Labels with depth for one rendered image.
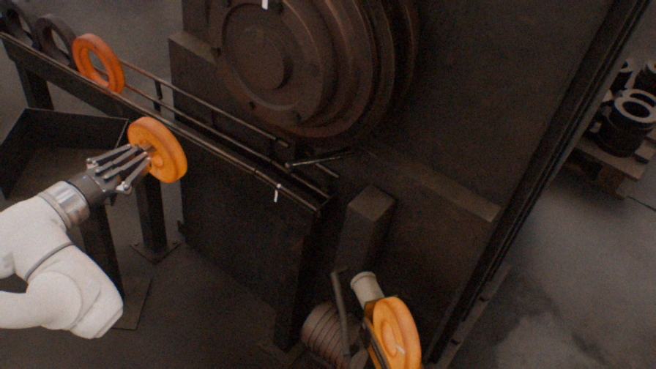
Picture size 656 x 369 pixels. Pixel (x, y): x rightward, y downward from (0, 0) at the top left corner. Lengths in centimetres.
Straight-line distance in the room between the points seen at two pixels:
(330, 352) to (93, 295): 57
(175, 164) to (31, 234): 31
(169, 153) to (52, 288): 37
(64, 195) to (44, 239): 10
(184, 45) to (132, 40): 171
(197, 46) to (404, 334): 92
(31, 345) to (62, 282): 98
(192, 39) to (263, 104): 50
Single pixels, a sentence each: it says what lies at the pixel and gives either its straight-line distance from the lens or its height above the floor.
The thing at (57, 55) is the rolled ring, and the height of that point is 62.
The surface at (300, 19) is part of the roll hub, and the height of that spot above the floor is 123.
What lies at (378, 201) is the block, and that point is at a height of 80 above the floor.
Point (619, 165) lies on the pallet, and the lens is 286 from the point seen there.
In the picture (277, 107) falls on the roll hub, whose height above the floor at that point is 102.
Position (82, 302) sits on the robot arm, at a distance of 110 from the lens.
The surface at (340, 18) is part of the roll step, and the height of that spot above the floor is 123.
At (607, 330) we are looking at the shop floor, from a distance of 238.
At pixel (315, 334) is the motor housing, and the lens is 139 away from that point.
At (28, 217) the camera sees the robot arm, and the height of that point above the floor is 88.
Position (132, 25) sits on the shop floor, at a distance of 340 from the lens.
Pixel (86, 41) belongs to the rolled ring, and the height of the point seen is 78.
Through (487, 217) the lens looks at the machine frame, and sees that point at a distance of 123.
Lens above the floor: 171
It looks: 45 degrees down
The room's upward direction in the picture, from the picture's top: 10 degrees clockwise
